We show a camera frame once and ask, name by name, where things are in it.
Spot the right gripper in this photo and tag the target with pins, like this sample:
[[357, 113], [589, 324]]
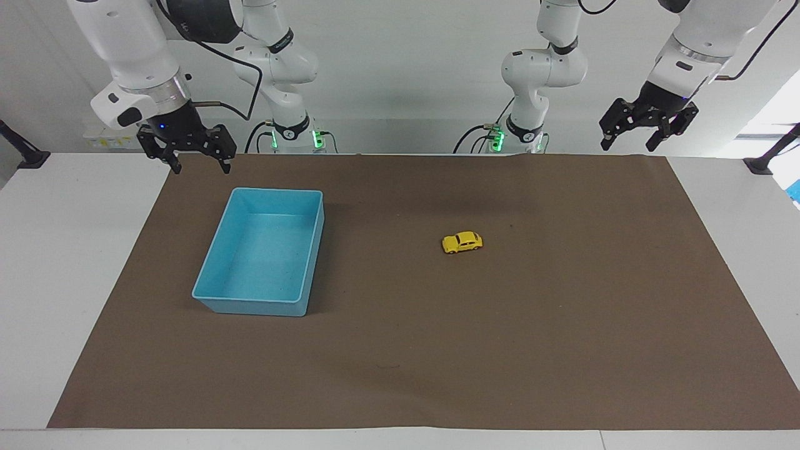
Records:
[[178, 125]]

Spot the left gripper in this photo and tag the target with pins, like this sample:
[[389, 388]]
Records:
[[661, 100]]

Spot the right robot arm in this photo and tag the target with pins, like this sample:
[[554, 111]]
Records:
[[131, 44]]

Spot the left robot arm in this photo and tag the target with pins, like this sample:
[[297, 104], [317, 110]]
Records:
[[544, 65]]

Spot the yellow toy beetle car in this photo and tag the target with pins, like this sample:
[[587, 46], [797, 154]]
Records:
[[462, 242]]

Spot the black stand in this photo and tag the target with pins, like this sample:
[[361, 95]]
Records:
[[28, 156], [765, 164]]

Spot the blue plastic bin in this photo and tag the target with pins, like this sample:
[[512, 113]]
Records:
[[265, 250]]

